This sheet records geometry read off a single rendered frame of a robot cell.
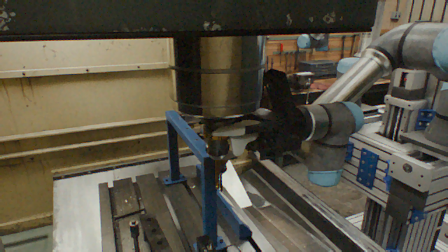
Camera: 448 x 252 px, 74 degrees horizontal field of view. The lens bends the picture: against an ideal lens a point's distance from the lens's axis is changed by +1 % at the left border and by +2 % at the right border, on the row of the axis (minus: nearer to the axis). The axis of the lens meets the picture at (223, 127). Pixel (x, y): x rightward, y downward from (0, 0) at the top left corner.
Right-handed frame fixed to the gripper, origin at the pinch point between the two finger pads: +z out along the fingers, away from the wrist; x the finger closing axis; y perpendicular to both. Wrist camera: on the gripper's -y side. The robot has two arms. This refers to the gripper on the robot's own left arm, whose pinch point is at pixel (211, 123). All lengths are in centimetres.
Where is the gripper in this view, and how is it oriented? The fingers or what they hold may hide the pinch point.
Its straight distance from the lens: 51.8
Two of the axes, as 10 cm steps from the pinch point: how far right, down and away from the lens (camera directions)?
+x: -4.4, -3.2, 8.4
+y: -0.5, 9.4, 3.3
